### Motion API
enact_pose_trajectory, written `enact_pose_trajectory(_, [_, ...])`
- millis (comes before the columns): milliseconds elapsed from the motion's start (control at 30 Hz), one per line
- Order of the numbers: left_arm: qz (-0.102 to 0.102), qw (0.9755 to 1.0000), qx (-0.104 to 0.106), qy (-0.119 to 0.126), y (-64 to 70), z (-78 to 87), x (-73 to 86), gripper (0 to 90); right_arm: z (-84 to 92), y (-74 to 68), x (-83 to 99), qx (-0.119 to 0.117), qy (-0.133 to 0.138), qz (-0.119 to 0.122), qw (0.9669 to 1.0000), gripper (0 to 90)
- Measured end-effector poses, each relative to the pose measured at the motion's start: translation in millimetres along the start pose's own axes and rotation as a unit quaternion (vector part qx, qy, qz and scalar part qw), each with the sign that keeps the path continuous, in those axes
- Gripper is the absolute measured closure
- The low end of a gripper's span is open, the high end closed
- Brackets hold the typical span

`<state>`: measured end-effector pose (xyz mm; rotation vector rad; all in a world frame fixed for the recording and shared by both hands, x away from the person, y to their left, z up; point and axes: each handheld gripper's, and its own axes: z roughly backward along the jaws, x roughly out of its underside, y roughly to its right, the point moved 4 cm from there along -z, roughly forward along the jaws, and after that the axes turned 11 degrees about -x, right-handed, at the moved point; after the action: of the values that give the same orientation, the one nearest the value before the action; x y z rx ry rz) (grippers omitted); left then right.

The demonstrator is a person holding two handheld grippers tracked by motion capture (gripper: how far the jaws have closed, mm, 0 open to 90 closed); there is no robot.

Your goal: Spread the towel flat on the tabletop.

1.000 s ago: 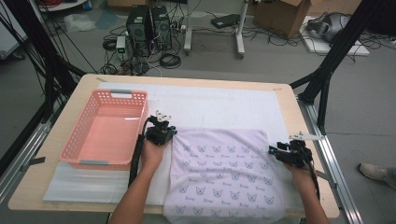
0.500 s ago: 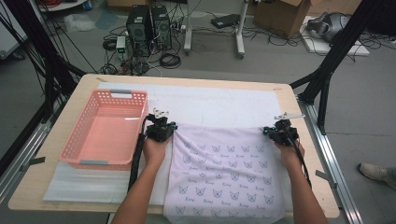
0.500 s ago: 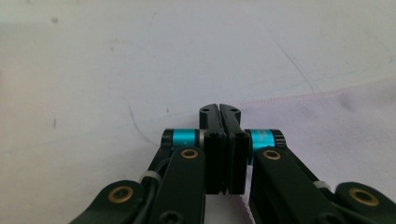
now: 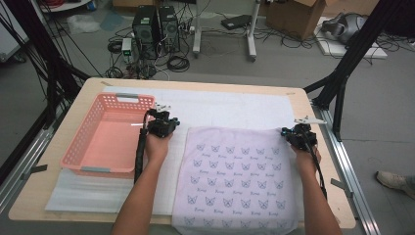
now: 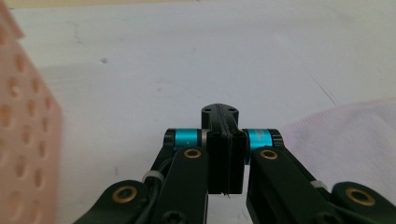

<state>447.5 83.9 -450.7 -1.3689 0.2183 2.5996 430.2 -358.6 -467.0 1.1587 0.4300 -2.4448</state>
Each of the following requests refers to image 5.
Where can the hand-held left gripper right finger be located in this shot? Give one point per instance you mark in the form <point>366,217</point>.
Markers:
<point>274,183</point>

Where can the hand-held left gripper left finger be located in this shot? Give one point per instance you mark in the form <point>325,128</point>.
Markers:
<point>190,177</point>

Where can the lilac towel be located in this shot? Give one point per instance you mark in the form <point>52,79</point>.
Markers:
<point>358,140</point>

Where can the pink plastic basket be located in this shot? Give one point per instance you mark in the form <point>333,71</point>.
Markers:
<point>25,124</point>

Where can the white grid mat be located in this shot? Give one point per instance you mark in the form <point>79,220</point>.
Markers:
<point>186,46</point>

